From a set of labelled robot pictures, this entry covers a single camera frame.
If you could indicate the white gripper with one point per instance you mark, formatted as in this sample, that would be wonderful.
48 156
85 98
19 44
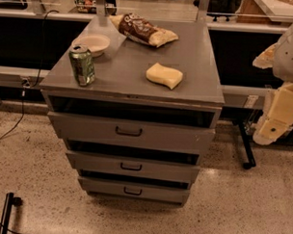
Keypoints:
290 59

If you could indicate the grey drawer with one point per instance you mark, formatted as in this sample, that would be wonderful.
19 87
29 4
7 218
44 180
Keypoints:
133 167
131 133
113 187

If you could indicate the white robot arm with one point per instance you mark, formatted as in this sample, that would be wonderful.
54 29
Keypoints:
283 57

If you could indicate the grey metal drawer cabinet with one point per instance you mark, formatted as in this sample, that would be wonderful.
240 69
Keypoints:
121 90

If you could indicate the grey top drawer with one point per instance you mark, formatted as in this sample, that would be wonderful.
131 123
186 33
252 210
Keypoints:
131 133

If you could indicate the grey bottom drawer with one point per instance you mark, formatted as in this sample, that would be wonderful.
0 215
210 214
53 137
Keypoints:
113 187

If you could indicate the black table leg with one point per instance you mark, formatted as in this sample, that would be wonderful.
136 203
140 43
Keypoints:
251 160

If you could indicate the yellow sponge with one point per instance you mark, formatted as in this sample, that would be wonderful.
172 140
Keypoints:
164 75

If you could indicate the brown chip bag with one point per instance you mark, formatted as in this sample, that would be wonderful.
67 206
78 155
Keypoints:
141 30

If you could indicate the white shallow bowl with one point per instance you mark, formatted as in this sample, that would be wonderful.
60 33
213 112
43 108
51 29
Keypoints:
95 43

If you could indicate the green soda can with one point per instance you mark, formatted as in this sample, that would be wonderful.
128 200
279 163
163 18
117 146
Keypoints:
81 60

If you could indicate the black stand lower left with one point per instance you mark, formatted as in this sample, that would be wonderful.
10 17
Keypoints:
10 201

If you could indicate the grey long bench rail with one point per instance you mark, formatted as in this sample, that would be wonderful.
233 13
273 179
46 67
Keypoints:
15 79

